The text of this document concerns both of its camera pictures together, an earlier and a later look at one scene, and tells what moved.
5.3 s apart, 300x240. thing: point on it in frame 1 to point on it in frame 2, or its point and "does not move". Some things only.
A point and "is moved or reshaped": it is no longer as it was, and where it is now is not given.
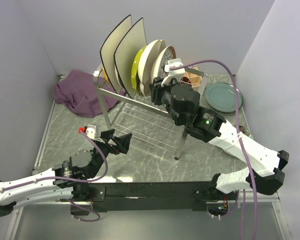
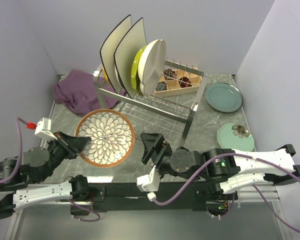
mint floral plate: [245, 130] is moved or reshaped
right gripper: [158, 89] to [152, 143]
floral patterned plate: [168, 53] to [112, 137]
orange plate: [106, 76] does not move
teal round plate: [220, 97] does not move
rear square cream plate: [121, 29] does not move
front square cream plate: [133, 41] does not move
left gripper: [122, 144] to [73, 145]
